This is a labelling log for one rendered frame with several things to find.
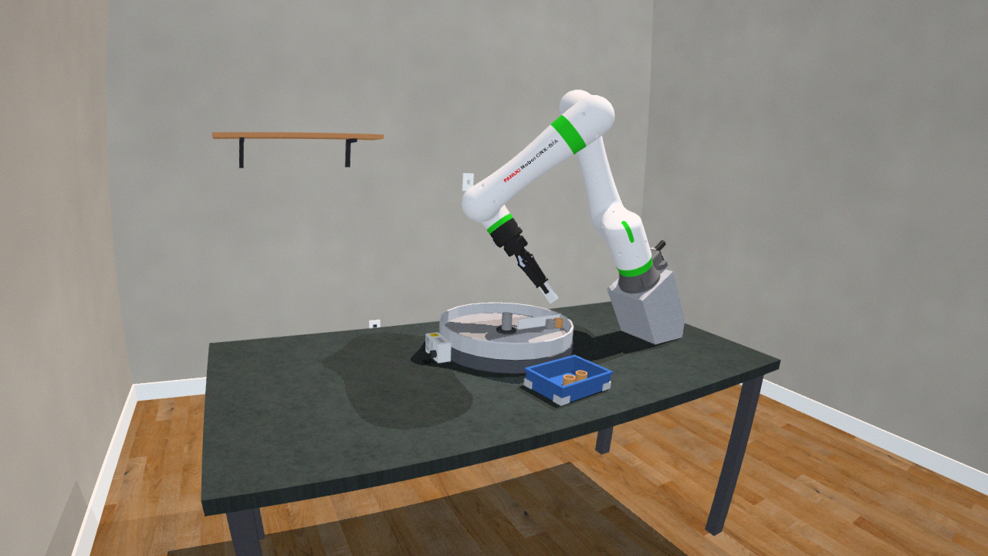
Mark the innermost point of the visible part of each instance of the blue plastic crate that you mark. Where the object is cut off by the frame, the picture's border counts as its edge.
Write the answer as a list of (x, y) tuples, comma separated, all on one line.
[(547, 379)]

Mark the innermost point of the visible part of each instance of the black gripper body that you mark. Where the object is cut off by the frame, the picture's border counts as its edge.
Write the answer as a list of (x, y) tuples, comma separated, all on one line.
[(516, 247)]

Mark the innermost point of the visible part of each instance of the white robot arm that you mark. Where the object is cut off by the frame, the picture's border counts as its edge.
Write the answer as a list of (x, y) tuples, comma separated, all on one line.
[(577, 131)]

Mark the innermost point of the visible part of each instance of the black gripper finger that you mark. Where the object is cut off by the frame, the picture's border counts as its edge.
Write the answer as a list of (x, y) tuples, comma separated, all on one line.
[(536, 278), (540, 271)]

